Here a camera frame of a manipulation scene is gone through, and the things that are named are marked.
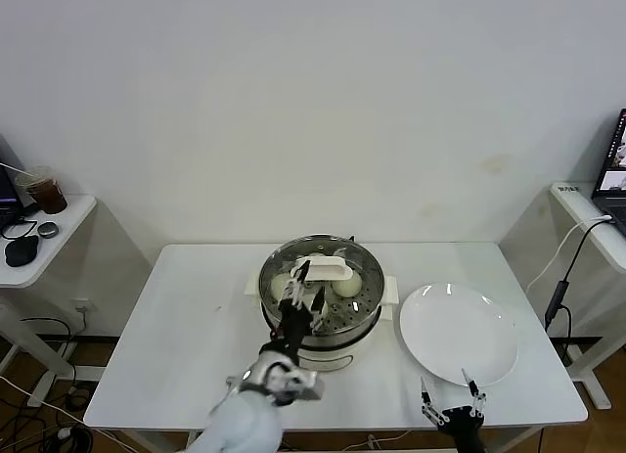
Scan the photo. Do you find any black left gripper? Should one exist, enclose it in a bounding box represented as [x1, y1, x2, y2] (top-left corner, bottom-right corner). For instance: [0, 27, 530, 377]
[273, 258, 327, 364]

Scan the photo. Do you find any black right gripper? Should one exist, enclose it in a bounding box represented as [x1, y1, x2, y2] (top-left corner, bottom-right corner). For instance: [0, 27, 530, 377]
[419, 367, 488, 453]

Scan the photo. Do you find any perforated steel steamer basket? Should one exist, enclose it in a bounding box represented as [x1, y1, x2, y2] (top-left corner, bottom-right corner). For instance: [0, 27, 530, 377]
[257, 234, 385, 349]

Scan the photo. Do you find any white electric cooker base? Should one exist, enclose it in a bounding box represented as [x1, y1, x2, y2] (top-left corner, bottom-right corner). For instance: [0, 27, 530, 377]
[243, 271, 399, 375]

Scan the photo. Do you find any white round plate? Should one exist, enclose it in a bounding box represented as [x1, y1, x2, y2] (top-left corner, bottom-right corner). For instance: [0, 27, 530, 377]
[399, 282, 519, 387]

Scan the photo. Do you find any open black laptop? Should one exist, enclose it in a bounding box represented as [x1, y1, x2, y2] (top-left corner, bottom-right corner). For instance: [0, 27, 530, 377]
[590, 108, 626, 214]

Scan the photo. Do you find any plastic cup of iced coffee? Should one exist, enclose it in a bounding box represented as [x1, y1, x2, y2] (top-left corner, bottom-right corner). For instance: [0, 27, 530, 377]
[14, 165, 68, 215]

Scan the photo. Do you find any black computer mouse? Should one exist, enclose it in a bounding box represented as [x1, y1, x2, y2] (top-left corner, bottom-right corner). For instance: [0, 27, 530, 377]
[4, 235, 41, 268]

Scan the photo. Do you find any dark monitor with blue strip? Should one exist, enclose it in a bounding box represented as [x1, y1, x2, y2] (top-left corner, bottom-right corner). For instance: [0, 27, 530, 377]
[0, 135, 26, 224]

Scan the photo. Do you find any black cable with adapter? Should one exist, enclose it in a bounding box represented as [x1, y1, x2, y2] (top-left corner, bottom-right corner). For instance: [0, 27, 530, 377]
[543, 219, 613, 366]

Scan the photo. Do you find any white charging cable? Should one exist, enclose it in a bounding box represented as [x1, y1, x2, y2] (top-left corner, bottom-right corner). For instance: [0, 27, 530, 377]
[526, 215, 613, 294]

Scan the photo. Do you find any black floor cable loop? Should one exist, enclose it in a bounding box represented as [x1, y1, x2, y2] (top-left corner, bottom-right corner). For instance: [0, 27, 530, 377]
[19, 317, 75, 376]

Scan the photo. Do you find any thin black desk cable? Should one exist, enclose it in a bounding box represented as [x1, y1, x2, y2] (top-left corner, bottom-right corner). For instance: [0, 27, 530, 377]
[0, 215, 39, 241]

